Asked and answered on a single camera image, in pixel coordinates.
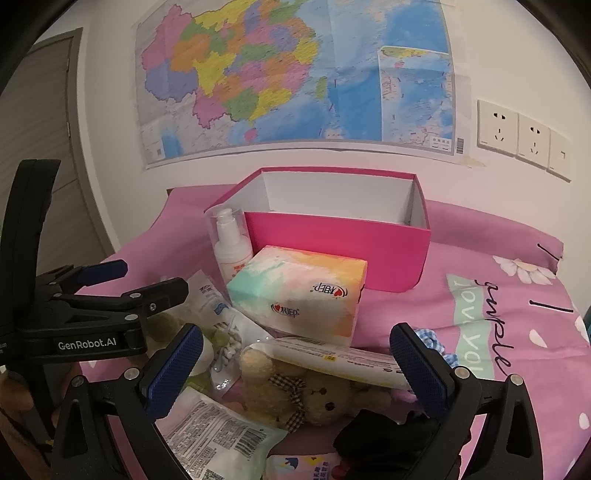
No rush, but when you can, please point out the pink floral tissue packet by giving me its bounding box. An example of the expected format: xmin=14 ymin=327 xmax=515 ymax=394
xmin=262 ymin=453 xmax=341 ymax=480

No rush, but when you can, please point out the white yellow wipes pack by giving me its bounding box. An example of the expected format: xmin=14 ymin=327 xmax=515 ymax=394
xmin=252 ymin=337 xmax=411 ymax=391

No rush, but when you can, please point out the beige teddy bear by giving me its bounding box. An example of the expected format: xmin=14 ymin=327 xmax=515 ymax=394
xmin=239 ymin=348 xmax=392 ymax=433

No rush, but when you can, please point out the pink cardboard box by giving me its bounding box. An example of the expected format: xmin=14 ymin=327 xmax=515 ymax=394
xmin=206 ymin=166 xmax=432 ymax=293

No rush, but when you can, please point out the pink floral bedsheet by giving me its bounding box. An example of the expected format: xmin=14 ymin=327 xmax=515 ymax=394
xmin=78 ymin=185 xmax=591 ymax=480

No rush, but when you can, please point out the colourful wall map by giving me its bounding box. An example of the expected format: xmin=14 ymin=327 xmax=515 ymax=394
xmin=134 ymin=1 xmax=471 ymax=166

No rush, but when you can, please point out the white printed plastic pouch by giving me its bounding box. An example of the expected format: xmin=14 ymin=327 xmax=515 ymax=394
xmin=156 ymin=387 xmax=287 ymax=480

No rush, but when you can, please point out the blue gingham cloth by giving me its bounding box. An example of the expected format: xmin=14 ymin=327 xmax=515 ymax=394
xmin=415 ymin=328 xmax=459 ymax=368

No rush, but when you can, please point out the clear cotton swab bag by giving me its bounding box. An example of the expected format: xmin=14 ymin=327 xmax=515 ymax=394
xmin=182 ymin=270 xmax=273 ymax=398

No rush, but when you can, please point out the white wall socket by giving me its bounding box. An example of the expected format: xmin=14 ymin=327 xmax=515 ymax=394
xmin=516 ymin=113 xmax=550 ymax=170
xmin=477 ymin=99 xmax=518 ymax=156

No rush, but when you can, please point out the left hand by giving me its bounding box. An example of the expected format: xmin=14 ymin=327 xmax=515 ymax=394
xmin=1 ymin=363 xmax=80 ymax=440

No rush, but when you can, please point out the pastel tissue pack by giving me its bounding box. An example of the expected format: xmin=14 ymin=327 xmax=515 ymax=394
xmin=228 ymin=245 xmax=368 ymax=346

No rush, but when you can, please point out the white spray bottle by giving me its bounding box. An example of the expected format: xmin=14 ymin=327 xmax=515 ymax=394
xmin=205 ymin=205 xmax=253 ymax=284

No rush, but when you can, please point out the grey wooden door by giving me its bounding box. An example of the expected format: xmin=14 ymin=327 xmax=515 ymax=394
xmin=1 ymin=28 xmax=114 ymax=273

